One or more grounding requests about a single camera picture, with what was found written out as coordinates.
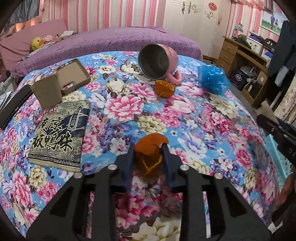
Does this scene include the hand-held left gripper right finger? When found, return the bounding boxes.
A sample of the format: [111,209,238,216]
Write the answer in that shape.
[161,142,272,241]

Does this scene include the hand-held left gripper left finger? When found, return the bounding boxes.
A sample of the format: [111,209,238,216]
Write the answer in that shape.
[25,142,136,241]

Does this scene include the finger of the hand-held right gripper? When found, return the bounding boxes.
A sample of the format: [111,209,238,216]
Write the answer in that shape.
[256,114,281,141]

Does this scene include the light blue plastic basket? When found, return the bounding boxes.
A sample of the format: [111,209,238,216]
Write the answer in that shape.
[266,137,292,186]

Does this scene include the large orange peel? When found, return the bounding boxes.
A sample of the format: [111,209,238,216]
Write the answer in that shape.
[135,133,170,179]

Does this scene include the person's right hand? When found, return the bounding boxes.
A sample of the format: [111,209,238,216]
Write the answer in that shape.
[277,173,296,209]

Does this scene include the black cardboard box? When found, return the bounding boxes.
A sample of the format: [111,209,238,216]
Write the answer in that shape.
[228,68,251,91]

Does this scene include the white fan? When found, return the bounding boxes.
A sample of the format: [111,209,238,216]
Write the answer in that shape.
[240,65,258,81]

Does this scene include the blue plastic bag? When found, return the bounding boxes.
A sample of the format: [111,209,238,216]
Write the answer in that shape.
[198,65,230,95]

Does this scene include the dark printed snack packet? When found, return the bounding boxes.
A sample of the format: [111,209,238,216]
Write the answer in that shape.
[28,100,90,172]

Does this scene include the small orange peel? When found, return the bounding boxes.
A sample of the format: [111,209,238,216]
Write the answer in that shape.
[154,79,175,99]

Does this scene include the dark hanging jacket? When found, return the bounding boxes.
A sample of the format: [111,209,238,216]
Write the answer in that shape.
[268,20,296,86]

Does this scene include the wooden desk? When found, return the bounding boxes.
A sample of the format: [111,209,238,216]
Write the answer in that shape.
[218,36,273,105]

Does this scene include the white storage box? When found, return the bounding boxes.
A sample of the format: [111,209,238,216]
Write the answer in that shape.
[245,36,264,55]

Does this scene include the desk lamp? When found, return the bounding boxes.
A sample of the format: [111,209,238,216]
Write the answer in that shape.
[231,23,244,42]

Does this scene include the pink metal mug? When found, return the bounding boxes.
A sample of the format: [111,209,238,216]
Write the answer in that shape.
[138,44,182,86]

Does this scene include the brown phone case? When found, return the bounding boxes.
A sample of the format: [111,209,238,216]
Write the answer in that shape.
[56,59,91,96]

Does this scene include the brown paper cup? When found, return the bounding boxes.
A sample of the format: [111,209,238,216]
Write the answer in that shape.
[31,74,63,109]

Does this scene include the white wardrobe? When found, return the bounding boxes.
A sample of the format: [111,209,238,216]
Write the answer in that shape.
[163,0,233,61]

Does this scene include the pink short window curtain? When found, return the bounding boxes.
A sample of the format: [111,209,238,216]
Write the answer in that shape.
[231,0,275,11]

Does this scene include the purple bed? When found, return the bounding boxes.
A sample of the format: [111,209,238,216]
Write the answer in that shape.
[10,26,204,77]

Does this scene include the black phone wallet case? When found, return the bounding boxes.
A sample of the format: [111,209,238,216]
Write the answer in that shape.
[0,84,33,130]

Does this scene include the yellow duck plush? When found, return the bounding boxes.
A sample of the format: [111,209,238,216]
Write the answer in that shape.
[31,37,44,51]

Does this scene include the pink covered sofa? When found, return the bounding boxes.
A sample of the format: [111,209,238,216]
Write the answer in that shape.
[0,19,68,70]

